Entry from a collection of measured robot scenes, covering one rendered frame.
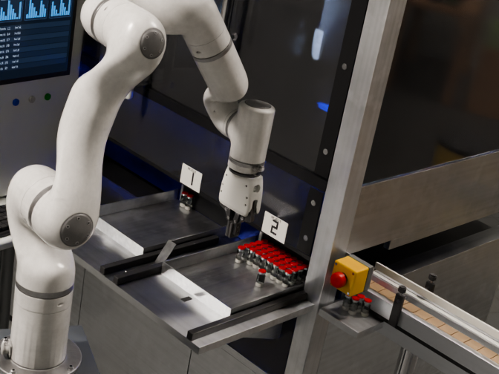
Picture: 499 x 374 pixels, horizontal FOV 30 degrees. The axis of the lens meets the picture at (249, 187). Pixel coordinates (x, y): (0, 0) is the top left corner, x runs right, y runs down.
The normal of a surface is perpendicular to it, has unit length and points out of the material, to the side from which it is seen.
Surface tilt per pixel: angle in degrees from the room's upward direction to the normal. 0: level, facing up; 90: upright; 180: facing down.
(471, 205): 90
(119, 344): 90
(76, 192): 59
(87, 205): 67
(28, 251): 37
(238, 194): 91
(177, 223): 0
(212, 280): 0
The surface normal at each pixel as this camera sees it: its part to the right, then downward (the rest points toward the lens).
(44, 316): 0.25, 0.42
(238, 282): 0.18, -0.90
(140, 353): -0.70, 0.16
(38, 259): 0.15, -0.59
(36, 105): 0.77, 0.36
